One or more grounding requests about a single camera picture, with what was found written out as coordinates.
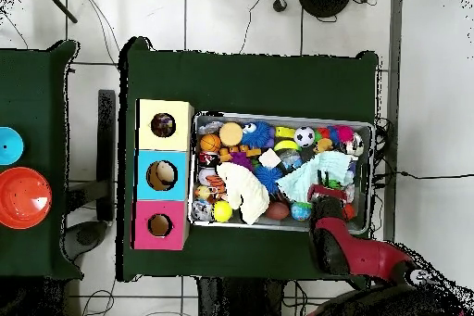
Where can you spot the mint green cloth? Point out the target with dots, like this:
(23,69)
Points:
(300,182)

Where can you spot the cream waffle cloth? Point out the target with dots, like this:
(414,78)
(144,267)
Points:
(246,193)

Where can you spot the colourful polka dot cloth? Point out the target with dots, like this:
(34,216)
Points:
(163,125)

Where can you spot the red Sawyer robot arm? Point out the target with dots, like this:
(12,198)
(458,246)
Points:
(363,256)

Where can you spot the wooden box with three holes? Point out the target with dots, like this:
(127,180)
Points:
(177,190)

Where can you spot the small orange ball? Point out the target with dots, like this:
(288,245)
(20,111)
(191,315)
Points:
(350,211)

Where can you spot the toy soccer ball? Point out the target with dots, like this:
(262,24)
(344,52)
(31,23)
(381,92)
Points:
(304,136)

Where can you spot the blue spiky ball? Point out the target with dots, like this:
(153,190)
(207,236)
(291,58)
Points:
(268,178)

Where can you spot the brown toy football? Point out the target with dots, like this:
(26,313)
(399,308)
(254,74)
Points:
(277,211)

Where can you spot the orange toy vehicle with wheels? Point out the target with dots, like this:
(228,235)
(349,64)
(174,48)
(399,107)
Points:
(253,152)

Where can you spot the orange foam disc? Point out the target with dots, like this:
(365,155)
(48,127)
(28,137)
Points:
(231,133)

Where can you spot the dark green table cloth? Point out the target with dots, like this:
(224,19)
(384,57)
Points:
(259,82)
(33,90)

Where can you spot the toy baseball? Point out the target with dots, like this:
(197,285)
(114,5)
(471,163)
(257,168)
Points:
(206,175)

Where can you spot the toy basketball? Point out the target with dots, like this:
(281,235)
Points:
(210,143)

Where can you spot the black round stand base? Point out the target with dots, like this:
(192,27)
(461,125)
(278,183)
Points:
(324,1)

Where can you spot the black floor stand foot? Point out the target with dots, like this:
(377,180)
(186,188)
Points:
(106,127)

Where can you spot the grey round floor base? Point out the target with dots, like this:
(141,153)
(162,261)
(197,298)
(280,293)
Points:
(87,236)

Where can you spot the orange bowl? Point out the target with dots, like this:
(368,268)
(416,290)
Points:
(22,197)

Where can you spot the black tripod leg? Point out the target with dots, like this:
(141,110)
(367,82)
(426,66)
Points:
(59,5)

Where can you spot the blue bowl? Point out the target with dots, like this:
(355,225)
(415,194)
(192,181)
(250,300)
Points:
(9,145)

